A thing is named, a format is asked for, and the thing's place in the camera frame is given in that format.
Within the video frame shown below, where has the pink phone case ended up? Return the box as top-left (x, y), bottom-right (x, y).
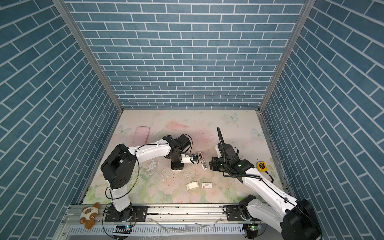
top-left (131, 126), bottom-right (151, 146)

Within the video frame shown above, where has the pink white stapler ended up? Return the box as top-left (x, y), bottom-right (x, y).
top-left (198, 152), bottom-right (207, 170)

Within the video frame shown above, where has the aluminium corner frame post right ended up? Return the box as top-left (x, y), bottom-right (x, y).
top-left (259, 0), bottom-right (316, 114)

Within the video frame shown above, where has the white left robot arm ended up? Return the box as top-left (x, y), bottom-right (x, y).
top-left (101, 134), bottom-right (193, 213)

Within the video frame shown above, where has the brown white plush toy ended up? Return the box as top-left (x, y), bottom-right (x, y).
top-left (79, 203), bottom-right (100, 230)

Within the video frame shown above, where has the aluminium corner frame post left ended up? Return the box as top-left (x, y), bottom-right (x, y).
top-left (52, 0), bottom-right (123, 114)

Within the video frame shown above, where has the yellow tape measure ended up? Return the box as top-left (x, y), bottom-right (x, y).
top-left (257, 161), bottom-right (268, 172)

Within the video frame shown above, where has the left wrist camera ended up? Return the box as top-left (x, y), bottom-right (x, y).
top-left (181, 154), bottom-right (199, 165)

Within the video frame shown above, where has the aluminium corner frame post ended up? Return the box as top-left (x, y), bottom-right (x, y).
top-left (259, 0), bottom-right (316, 114)
top-left (52, 0), bottom-right (123, 114)

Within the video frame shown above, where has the staple box tray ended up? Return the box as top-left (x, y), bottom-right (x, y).
top-left (186, 181), bottom-right (199, 190)

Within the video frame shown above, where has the white staple box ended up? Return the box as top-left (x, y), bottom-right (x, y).
top-left (202, 183), bottom-right (213, 189)

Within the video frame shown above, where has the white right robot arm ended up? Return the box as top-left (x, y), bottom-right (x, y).
top-left (209, 144), bottom-right (323, 240)

